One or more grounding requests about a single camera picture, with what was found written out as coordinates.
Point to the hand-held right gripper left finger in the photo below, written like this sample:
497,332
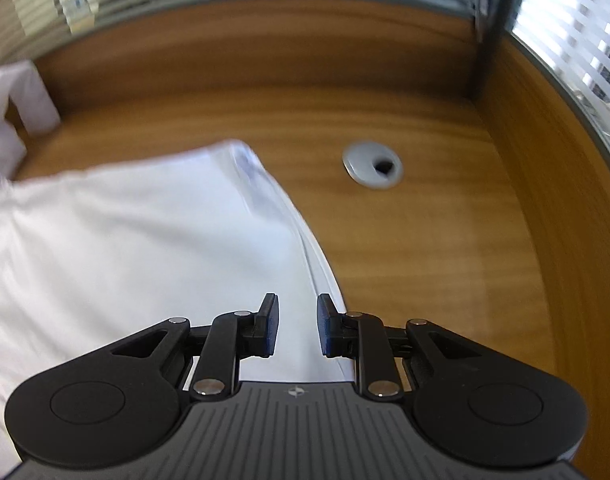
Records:
269,330

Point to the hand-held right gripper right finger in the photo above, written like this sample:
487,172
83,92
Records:
326,327

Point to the dark partition post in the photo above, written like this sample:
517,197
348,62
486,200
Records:
502,20

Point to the white collared shirt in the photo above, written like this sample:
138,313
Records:
135,250

